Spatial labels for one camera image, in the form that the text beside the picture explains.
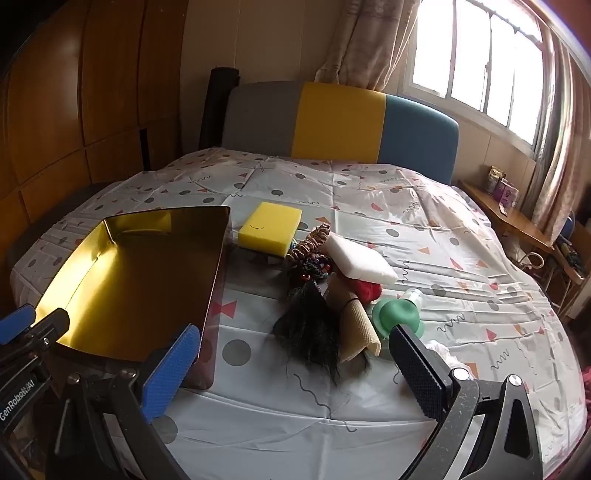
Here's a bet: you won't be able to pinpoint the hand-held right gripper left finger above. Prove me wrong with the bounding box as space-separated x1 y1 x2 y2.
46 323 201 480

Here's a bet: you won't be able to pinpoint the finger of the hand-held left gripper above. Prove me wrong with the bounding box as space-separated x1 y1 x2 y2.
28 308 70 355
0 305 37 344

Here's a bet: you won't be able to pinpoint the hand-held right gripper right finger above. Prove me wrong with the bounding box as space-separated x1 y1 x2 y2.
388 324 543 480

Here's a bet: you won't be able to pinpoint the white fluffy bath puff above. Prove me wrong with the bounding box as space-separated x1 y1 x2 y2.
422 339 459 366

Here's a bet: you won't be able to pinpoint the green silicone bottle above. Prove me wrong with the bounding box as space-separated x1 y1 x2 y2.
372 287 423 340

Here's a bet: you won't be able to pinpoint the beige mesh bandage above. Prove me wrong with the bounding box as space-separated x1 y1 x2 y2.
328 277 382 361

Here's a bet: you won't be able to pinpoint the gold metal tin box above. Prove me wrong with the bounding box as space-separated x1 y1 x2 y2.
34 206 232 391

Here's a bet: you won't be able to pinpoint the red fuzzy sock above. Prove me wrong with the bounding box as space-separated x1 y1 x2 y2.
348 278 384 304

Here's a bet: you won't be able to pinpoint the black hair piece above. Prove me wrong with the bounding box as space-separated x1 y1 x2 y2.
272 279 375 386

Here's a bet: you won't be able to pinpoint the striped satin scrunchie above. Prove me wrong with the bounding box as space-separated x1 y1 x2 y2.
284 223 332 268

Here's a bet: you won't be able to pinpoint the yellow sponge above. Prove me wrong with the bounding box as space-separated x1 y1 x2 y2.
238 201 303 252

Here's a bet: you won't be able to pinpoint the patterned bed sheet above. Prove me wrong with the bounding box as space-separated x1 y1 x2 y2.
9 148 583 478

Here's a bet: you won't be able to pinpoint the wooden side desk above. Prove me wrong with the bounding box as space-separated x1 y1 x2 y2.
459 179 585 284

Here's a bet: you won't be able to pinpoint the purple boxes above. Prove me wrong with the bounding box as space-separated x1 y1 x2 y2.
485 167 520 207

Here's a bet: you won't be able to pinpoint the wooden wardrobe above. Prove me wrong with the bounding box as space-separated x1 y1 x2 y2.
0 0 190 241

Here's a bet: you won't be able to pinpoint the grey yellow blue headboard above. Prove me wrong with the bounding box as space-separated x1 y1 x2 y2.
222 82 460 185

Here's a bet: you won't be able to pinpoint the black rolled mat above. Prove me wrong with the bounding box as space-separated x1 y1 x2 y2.
199 67 241 149

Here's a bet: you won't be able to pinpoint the beige patterned curtain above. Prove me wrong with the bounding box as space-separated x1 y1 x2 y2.
531 28 588 241
314 0 419 90

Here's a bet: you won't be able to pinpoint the barred window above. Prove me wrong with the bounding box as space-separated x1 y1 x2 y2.
406 0 555 149

